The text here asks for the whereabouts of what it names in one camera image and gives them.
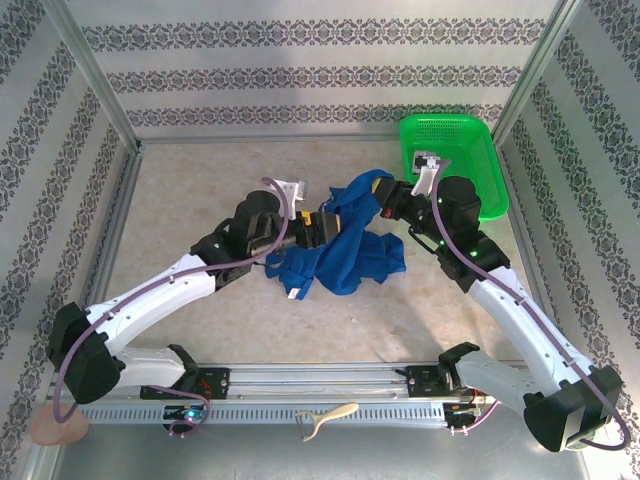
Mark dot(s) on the blue t-shirt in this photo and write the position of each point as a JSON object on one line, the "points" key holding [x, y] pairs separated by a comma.
{"points": [[345, 260]]}

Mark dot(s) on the green plastic mesh basket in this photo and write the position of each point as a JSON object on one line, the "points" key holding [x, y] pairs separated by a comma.
{"points": [[465, 140]]}

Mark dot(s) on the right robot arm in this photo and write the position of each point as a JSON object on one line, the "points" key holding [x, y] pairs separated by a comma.
{"points": [[525, 320]]}

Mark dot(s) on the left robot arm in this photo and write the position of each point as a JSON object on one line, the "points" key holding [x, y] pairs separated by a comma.
{"points": [[160, 295]]}

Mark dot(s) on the cream plastic peeler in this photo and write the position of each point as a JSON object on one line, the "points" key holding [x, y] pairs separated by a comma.
{"points": [[340, 411]]}

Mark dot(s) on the pink translucent cup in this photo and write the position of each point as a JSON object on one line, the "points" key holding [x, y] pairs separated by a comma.
{"points": [[50, 432]]}

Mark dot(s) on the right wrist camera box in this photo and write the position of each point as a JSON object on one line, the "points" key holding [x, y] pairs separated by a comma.
{"points": [[427, 172]]}

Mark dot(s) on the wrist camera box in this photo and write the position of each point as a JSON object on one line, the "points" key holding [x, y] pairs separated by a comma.
{"points": [[290, 191], [427, 172]]}

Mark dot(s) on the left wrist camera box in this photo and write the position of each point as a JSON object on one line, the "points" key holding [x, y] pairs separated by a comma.
{"points": [[290, 191]]}

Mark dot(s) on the aluminium back rail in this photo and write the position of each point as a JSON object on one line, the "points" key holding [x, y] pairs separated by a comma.
{"points": [[300, 137]]}

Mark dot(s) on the right aluminium side rail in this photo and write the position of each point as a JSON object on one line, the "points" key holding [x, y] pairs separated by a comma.
{"points": [[530, 250]]}

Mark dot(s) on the aluminium side rail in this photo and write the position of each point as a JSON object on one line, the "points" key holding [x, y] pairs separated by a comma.
{"points": [[530, 250], [124, 200]]}

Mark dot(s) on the left aluminium side rail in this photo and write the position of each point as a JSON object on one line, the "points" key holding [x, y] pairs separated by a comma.
{"points": [[124, 200]]}

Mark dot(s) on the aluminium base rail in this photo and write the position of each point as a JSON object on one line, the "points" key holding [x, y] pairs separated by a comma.
{"points": [[310, 385]]}

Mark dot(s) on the right aluminium corner post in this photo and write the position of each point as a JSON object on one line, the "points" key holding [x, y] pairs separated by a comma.
{"points": [[532, 75]]}

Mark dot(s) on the aluminium corner post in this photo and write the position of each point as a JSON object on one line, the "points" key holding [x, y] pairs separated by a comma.
{"points": [[96, 75], [532, 75]]}

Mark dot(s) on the left aluminium corner post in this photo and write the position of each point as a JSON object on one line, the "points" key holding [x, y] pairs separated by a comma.
{"points": [[96, 75]]}

